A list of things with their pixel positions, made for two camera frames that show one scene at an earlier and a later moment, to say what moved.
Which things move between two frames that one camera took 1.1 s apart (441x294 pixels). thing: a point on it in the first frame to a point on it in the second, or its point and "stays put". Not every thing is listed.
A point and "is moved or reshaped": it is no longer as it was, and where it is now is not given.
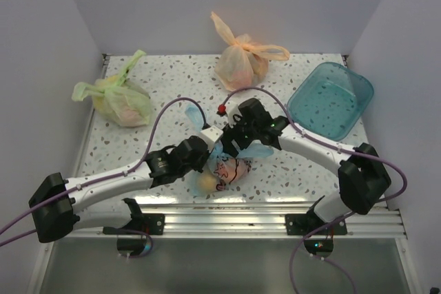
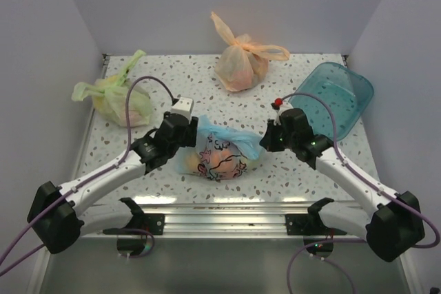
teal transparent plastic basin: [329, 100] stays put
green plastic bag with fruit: [114, 96] stays put
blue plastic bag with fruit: [222, 170] is moved or reshaped
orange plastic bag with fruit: [244, 63] stays put
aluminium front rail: [253, 220] stays put
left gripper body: [199, 165] to [188, 140]
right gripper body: [242, 133] to [278, 140]
